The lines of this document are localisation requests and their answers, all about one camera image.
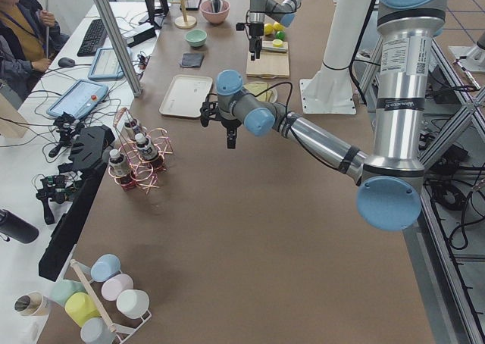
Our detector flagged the paper cup with steel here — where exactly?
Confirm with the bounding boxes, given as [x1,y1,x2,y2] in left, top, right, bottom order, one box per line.
[14,292,51,317]

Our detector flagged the computer mouse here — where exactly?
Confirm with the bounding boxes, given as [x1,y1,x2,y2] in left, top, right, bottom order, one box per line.
[58,57,76,68]

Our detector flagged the white plate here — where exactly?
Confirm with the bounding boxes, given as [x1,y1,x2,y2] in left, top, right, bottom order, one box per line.
[242,80,279,103]

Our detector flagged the lower left bottle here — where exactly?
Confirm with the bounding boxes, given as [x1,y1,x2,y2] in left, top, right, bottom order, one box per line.
[135,133,158,161]

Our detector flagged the black water bottle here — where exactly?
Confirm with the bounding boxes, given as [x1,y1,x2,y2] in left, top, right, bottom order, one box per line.
[1,209,39,244]

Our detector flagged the upper bottle in rack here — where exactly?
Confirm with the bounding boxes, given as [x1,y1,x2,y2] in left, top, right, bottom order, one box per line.
[124,119,142,141]

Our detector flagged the lower right bottle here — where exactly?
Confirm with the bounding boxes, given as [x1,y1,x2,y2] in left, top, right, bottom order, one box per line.
[109,149,130,177]

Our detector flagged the person at desk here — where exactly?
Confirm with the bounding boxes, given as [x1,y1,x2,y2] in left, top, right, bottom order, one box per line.
[1,0,69,100]

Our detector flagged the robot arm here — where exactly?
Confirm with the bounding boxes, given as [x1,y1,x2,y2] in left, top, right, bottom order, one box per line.
[236,0,302,61]
[200,0,447,231]

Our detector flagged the yellow cup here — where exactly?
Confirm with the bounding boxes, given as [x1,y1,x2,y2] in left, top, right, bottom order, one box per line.
[64,292,101,327]

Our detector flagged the steel ice scoop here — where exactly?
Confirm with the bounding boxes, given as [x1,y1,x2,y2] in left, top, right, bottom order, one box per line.
[211,0,222,13]

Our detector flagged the white cup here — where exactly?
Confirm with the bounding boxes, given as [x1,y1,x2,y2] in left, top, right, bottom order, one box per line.
[116,289,150,319]

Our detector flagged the white wire cup rack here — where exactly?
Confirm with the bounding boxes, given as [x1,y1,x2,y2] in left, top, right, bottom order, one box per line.
[70,259,152,343]

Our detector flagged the green cup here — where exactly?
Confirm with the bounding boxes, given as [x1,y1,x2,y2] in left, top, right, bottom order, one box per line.
[48,280,86,307]

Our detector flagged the aluminium frame post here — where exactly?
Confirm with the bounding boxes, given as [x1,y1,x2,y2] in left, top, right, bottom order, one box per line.
[93,0,142,97]

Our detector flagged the black keyboard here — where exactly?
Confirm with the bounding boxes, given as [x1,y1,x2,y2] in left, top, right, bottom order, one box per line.
[77,19,107,57]

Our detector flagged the half lemon slice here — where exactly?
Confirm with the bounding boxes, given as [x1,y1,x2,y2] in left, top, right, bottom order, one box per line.
[272,39,283,48]

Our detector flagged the upper yellow lemon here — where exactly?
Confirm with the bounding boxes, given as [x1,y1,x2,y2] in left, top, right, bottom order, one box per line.
[264,23,274,36]

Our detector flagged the yellow lemon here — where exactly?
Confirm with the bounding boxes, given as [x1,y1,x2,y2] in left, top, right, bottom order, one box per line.
[273,21,285,33]
[264,23,274,36]

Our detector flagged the blue cup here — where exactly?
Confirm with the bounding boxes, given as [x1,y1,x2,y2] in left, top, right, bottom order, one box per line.
[90,254,121,283]

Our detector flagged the black bar device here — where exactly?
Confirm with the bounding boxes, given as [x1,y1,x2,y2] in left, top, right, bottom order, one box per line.
[38,125,114,282]

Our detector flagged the blue teach pendant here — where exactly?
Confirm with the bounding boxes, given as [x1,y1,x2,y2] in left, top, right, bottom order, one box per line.
[46,80,108,120]

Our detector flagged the pink bowl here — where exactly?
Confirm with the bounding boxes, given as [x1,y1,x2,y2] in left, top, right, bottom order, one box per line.
[200,0,230,24]

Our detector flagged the grey cup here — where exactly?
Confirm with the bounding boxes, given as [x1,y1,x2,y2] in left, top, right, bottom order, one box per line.
[80,317,115,344]

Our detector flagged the lower yellow lemon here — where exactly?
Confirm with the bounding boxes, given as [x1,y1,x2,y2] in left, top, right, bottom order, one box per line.
[273,21,285,33]

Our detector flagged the wooden cutting board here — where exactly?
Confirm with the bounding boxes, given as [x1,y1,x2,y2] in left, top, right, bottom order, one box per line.
[246,41,290,78]

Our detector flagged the green bowl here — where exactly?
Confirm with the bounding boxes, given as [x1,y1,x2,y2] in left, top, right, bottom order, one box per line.
[185,30,208,48]

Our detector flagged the grey folded cloth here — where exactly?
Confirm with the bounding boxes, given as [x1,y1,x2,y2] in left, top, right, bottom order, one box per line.
[180,53,205,68]

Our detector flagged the cream serving tray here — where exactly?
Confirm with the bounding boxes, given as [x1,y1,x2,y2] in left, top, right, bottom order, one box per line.
[159,74,213,118]

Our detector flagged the wooden mug tree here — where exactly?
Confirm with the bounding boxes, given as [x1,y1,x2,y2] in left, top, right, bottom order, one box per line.
[174,0,197,30]

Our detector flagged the pink cup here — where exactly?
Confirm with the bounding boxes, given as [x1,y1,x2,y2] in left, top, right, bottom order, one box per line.
[101,273,133,302]

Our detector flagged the blue tablet upper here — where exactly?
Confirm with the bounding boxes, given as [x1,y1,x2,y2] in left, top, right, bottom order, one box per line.
[88,48,124,81]

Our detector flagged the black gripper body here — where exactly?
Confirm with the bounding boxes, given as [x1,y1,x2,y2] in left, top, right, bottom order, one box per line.
[236,22,264,40]
[200,96,240,131]

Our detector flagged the green lime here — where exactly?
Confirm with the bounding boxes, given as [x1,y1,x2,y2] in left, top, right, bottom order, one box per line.
[274,30,286,41]

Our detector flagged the copper wire bottle rack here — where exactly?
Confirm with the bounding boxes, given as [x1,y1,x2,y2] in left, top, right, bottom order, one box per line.
[108,107,174,194]

